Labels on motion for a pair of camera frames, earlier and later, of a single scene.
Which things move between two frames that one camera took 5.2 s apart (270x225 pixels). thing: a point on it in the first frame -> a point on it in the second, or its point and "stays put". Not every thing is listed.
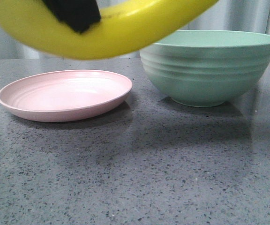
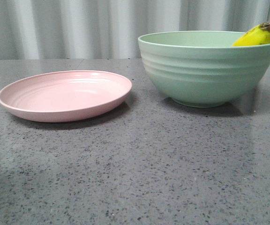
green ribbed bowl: x=207 y=68 stays put
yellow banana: x=125 y=26 -> x=263 y=33
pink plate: x=65 y=95 stays put
